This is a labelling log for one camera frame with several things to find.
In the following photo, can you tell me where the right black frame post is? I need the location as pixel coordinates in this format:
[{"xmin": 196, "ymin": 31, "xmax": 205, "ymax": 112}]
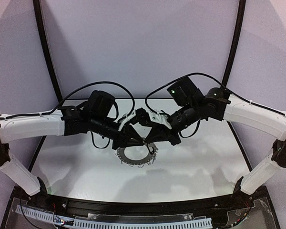
[{"xmin": 222, "ymin": 0, "xmax": 246, "ymax": 86}]

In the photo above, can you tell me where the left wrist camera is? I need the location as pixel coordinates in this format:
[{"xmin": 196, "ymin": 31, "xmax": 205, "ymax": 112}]
[{"xmin": 133, "ymin": 108, "xmax": 150, "ymax": 125}]

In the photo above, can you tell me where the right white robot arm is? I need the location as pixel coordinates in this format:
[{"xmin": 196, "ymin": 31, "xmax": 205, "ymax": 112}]
[{"xmin": 145, "ymin": 75, "xmax": 286, "ymax": 198}]

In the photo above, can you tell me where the left black frame post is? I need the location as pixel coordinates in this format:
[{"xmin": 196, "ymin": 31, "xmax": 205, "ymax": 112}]
[{"xmin": 32, "ymin": 0, "xmax": 63, "ymax": 102}]

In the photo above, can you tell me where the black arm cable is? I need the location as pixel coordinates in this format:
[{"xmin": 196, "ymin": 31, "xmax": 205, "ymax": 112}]
[
  {"xmin": 0, "ymin": 81, "xmax": 136, "ymax": 120},
  {"xmin": 144, "ymin": 73, "xmax": 286, "ymax": 117}
]

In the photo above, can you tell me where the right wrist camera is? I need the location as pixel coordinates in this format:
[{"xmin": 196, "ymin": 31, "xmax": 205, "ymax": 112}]
[{"xmin": 147, "ymin": 111, "xmax": 169, "ymax": 128}]

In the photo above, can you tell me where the metal ring plate with keyrings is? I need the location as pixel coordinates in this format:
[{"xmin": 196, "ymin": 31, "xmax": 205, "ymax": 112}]
[{"xmin": 116, "ymin": 144, "xmax": 158, "ymax": 168}]

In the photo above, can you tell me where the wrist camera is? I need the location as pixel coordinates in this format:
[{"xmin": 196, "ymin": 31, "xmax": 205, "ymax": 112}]
[
  {"xmin": 133, "ymin": 108, "xmax": 150, "ymax": 125},
  {"xmin": 147, "ymin": 111, "xmax": 169, "ymax": 128}
]

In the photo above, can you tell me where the black front frame rail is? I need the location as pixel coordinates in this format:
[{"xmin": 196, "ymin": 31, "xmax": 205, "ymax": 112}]
[{"xmin": 46, "ymin": 195, "xmax": 236, "ymax": 216}]

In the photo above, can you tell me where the key with black tag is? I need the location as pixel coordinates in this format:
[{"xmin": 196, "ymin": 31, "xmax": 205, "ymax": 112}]
[{"xmin": 146, "ymin": 143, "xmax": 158, "ymax": 155}]

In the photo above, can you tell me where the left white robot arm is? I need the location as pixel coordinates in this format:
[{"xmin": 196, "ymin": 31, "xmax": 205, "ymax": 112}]
[{"xmin": 0, "ymin": 90, "xmax": 143, "ymax": 197}]

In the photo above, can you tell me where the black frame post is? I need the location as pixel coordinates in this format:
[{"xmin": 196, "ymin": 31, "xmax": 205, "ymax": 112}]
[
  {"xmin": 32, "ymin": 0, "xmax": 63, "ymax": 102},
  {"xmin": 222, "ymin": 0, "xmax": 246, "ymax": 86}
]

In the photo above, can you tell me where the white slotted cable duct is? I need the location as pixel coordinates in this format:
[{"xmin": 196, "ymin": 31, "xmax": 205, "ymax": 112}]
[{"xmin": 12, "ymin": 205, "xmax": 213, "ymax": 229}]

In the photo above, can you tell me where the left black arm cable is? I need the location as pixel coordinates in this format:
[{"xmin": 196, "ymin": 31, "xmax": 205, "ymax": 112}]
[{"xmin": 0, "ymin": 81, "xmax": 136, "ymax": 120}]

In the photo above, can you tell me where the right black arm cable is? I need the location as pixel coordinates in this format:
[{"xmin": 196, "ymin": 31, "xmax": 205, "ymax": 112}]
[{"xmin": 144, "ymin": 73, "xmax": 286, "ymax": 117}]

